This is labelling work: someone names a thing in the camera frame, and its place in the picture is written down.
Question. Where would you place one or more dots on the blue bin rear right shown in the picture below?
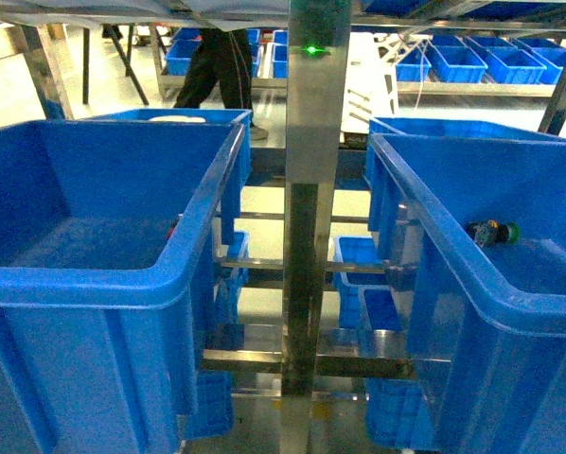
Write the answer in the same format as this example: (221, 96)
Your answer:
(432, 127)

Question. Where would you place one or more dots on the large blue bin front right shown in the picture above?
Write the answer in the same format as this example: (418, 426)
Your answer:
(486, 327)

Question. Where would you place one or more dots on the green push button switch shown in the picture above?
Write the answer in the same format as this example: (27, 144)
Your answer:
(491, 232)

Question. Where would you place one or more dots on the person in black trousers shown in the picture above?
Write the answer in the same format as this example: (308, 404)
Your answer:
(222, 58)

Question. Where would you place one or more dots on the large blue bin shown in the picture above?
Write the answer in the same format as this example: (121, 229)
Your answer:
(486, 327)
(105, 236)

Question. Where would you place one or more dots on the background steel shelf rack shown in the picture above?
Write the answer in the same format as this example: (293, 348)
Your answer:
(426, 69)

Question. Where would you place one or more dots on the large blue bin front left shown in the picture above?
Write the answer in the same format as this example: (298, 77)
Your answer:
(105, 236)

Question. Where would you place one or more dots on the small blue bin lower right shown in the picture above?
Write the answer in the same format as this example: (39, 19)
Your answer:
(362, 250)

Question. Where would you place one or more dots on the vertical steel shelf post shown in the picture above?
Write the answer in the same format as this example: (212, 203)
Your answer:
(318, 33)

